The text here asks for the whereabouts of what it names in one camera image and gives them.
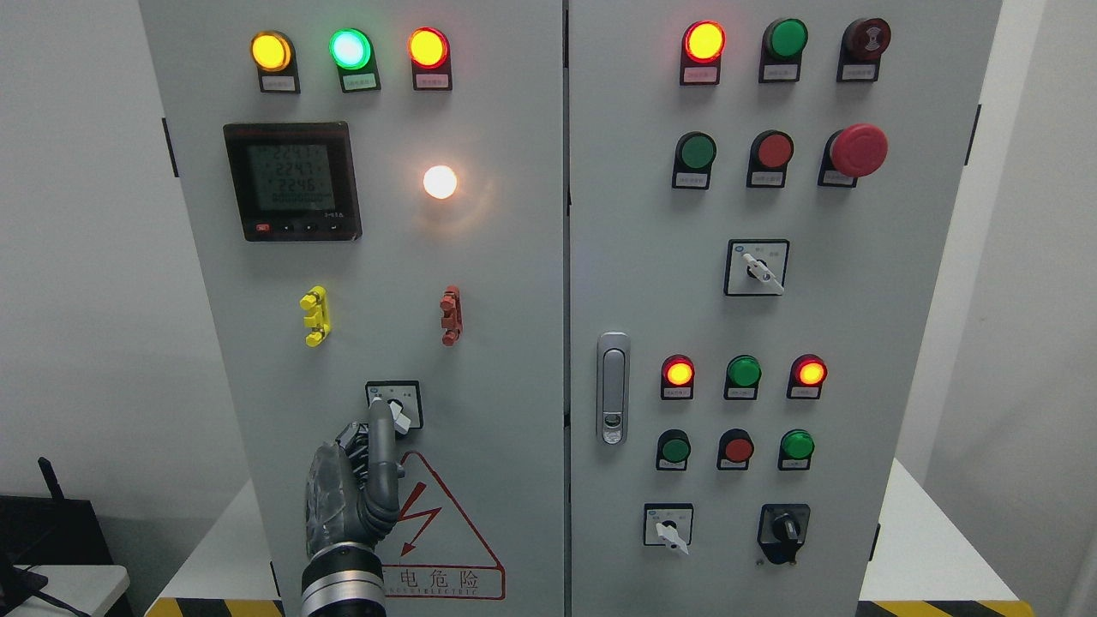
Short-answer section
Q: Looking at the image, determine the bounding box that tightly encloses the red push button lower middle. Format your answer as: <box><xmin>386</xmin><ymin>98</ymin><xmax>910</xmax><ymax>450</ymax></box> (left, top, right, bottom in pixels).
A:
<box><xmin>716</xmin><ymin>428</ymin><xmax>755</xmax><ymax>471</ymax></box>

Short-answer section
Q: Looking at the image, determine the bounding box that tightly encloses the yellow terminal clip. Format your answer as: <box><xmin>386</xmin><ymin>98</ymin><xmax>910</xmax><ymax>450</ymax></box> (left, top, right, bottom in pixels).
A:
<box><xmin>299</xmin><ymin>285</ymin><xmax>332</xmax><ymax>348</ymax></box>

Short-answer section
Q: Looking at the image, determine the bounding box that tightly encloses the yellow black hazard tape right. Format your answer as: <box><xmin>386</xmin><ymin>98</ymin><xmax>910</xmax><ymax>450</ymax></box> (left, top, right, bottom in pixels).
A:
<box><xmin>853</xmin><ymin>601</ymin><xmax>1034</xmax><ymax>617</ymax></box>

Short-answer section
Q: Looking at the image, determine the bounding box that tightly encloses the red emergency stop button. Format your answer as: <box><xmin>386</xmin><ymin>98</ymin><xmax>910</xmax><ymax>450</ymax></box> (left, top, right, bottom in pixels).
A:
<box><xmin>818</xmin><ymin>123</ymin><xmax>889</xmax><ymax>189</ymax></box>

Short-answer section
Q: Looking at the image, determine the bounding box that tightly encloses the upper right rotary selector switch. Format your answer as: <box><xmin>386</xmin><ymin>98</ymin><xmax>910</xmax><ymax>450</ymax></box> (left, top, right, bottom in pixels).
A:
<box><xmin>724</xmin><ymin>239</ymin><xmax>790</xmax><ymax>298</ymax></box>

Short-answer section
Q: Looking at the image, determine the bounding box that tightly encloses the black router with antenna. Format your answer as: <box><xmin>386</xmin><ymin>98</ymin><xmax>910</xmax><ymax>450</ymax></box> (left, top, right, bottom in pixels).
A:
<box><xmin>1</xmin><ymin>457</ymin><xmax>115</xmax><ymax>566</ymax></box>

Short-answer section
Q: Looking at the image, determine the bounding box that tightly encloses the grey robotic humanoid hand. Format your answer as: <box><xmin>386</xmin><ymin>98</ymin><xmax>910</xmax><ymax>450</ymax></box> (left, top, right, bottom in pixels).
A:
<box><xmin>305</xmin><ymin>399</ymin><xmax>403</xmax><ymax>559</ymax></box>

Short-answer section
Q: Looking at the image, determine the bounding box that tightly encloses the red-orange indicator light door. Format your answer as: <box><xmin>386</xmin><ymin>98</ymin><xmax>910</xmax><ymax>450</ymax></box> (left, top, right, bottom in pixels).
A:
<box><xmin>407</xmin><ymin>27</ymin><xmax>453</xmax><ymax>91</ymax></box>
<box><xmin>679</xmin><ymin>20</ymin><xmax>726</xmax><ymax>86</ymax></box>

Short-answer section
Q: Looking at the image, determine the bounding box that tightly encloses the green push button upper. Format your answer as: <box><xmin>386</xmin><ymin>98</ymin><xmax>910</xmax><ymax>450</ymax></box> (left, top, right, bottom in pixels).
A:
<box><xmin>671</xmin><ymin>130</ymin><xmax>716</xmax><ymax>190</ymax></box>

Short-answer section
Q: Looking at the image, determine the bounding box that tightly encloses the black digital power meter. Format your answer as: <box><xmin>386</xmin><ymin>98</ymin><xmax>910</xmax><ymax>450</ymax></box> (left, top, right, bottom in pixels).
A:
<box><xmin>223</xmin><ymin>121</ymin><xmax>362</xmax><ymax>242</ymax></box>

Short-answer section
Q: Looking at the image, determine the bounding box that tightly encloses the green lit indicator light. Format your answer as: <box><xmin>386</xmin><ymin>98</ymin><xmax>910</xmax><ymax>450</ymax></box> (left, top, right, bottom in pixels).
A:
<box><xmin>328</xmin><ymin>29</ymin><xmax>381</xmax><ymax>93</ymax></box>

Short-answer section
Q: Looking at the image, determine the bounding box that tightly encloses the small clear indicator lamp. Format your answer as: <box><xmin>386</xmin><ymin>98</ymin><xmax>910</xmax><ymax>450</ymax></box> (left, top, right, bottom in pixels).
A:
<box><xmin>423</xmin><ymin>165</ymin><xmax>459</xmax><ymax>200</ymax></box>

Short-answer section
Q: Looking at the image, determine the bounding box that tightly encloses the red terminal clip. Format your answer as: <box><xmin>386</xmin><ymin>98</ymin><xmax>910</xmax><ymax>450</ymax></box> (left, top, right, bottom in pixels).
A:
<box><xmin>439</xmin><ymin>285</ymin><xmax>463</xmax><ymax>347</ymax></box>

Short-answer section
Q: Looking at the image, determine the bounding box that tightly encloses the door rotary selector switch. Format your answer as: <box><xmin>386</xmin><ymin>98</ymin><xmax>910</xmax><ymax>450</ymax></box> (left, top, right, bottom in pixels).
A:
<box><xmin>365</xmin><ymin>381</ymin><xmax>423</xmax><ymax>439</ymax></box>

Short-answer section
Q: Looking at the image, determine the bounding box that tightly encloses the red lit indicator lower left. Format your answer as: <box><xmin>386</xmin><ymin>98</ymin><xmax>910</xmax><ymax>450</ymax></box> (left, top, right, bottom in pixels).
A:
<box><xmin>661</xmin><ymin>354</ymin><xmax>695</xmax><ymax>401</ymax></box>

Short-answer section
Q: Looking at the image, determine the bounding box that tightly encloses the green push button lower right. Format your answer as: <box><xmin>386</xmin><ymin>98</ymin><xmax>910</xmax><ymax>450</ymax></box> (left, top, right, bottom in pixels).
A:
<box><xmin>778</xmin><ymin>428</ymin><xmax>816</xmax><ymax>471</ymax></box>

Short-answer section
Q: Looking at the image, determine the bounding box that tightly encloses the green push button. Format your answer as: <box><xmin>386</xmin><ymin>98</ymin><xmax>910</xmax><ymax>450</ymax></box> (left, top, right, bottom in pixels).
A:
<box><xmin>656</xmin><ymin>428</ymin><xmax>691</xmax><ymax>471</ymax></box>
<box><xmin>671</xmin><ymin>130</ymin><xmax>716</xmax><ymax>190</ymax></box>
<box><xmin>778</xmin><ymin>428</ymin><xmax>816</xmax><ymax>471</ymax></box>

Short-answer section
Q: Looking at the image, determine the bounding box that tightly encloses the white table at left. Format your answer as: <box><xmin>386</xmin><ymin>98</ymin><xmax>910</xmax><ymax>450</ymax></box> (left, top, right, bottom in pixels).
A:
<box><xmin>31</xmin><ymin>565</ymin><xmax>134</xmax><ymax>616</ymax></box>

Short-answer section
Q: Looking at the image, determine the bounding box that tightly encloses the red lit indicator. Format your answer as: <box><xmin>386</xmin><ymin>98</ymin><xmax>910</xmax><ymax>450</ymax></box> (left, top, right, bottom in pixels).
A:
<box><xmin>785</xmin><ymin>354</ymin><xmax>828</xmax><ymax>399</ymax></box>
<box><xmin>661</xmin><ymin>354</ymin><xmax>695</xmax><ymax>401</ymax></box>

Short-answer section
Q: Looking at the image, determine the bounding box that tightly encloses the red lit indicator lower right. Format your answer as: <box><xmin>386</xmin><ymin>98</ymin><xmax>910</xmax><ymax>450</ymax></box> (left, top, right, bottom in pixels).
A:
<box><xmin>785</xmin><ymin>354</ymin><xmax>828</xmax><ymax>399</ymax></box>

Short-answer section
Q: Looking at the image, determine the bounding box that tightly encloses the silver door latch handle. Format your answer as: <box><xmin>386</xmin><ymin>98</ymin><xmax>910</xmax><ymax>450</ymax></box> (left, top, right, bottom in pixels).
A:
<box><xmin>596</xmin><ymin>332</ymin><xmax>631</xmax><ymax>445</ymax></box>

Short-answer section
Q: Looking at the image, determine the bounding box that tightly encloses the yellow black hazard tape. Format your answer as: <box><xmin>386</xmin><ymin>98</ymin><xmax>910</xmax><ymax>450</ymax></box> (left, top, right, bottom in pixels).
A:
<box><xmin>146</xmin><ymin>597</ymin><xmax>285</xmax><ymax>617</ymax></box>
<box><xmin>853</xmin><ymin>601</ymin><xmax>1034</xmax><ymax>617</ymax></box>

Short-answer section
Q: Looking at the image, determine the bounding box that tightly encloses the red push button upper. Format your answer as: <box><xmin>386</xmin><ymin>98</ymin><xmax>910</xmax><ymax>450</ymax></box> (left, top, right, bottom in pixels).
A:
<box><xmin>746</xmin><ymin>130</ymin><xmax>794</xmax><ymax>189</ymax></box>

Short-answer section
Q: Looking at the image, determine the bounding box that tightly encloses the black rotary knob switch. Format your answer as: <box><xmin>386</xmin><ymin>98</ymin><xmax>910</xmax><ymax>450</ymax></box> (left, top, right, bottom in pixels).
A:
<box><xmin>757</xmin><ymin>503</ymin><xmax>811</xmax><ymax>565</ymax></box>

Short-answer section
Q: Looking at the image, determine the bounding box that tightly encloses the red-orange indicator light left door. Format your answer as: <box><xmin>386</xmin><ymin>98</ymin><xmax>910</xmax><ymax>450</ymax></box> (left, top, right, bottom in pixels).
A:
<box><xmin>407</xmin><ymin>27</ymin><xmax>453</xmax><ymax>91</ymax></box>

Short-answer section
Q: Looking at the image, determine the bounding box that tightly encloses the bottom white rotary selector switch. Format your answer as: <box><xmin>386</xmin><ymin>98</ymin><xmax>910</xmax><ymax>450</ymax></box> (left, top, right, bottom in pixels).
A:
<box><xmin>643</xmin><ymin>503</ymin><xmax>694</xmax><ymax>556</ymax></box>

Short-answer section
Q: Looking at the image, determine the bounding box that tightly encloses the green push button lower left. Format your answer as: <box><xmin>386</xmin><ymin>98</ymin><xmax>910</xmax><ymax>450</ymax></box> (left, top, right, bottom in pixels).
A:
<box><xmin>656</xmin><ymin>428</ymin><xmax>691</xmax><ymax>471</ymax></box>

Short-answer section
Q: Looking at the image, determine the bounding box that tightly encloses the red push button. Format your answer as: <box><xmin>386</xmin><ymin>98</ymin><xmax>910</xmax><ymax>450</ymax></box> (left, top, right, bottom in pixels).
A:
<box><xmin>746</xmin><ymin>130</ymin><xmax>794</xmax><ymax>189</ymax></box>
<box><xmin>716</xmin><ymin>428</ymin><xmax>755</xmax><ymax>471</ymax></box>

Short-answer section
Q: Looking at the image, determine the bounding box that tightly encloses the green indicator lower middle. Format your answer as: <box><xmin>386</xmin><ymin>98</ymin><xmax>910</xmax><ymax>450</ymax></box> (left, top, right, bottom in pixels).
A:
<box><xmin>724</xmin><ymin>355</ymin><xmax>764</xmax><ymax>401</ymax></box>

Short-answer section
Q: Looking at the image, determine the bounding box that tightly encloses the grey electrical control cabinet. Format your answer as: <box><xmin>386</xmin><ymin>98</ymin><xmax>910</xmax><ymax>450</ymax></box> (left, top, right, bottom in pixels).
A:
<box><xmin>140</xmin><ymin>1</ymin><xmax>1002</xmax><ymax>616</ymax></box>

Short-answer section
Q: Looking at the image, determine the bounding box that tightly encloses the red electrical hazard warning sticker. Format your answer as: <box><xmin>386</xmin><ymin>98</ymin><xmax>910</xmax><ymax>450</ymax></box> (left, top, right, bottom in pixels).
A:
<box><xmin>377</xmin><ymin>452</ymin><xmax>506</xmax><ymax>601</ymax></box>

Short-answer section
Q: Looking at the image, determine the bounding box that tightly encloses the green indicator light top right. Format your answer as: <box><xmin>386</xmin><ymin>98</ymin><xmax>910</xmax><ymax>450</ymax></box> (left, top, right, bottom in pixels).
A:
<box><xmin>758</xmin><ymin>16</ymin><xmax>810</xmax><ymax>83</ymax></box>

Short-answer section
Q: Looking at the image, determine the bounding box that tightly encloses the red-orange indicator light right door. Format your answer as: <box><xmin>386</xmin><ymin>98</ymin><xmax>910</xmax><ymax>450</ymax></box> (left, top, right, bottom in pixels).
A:
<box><xmin>679</xmin><ymin>20</ymin><xmax>726</xmax><ymax>86</ymax></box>

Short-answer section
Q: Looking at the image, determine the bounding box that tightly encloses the yellow black hazard tape left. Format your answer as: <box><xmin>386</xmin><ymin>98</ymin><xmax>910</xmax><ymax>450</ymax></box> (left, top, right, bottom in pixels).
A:
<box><xmin>146</xmin><ymin>597</ymin><xmax>285</xmax><ymax>617</ymax></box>

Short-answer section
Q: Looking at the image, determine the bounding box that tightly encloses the dark red buzzer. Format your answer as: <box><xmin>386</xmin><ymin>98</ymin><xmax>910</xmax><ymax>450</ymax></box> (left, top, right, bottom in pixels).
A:
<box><xmin>836</xmin><ymin>16</ymin><xmax>892</xmax><ymax>83</ymax></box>

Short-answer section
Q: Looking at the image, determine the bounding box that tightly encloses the yellow indicator light top left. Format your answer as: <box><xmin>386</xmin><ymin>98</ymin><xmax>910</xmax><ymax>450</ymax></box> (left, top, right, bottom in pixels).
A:
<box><xmin>250</xmin><ymin>30</ymin><xmax>299</xmax><ymax>93</ymax></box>

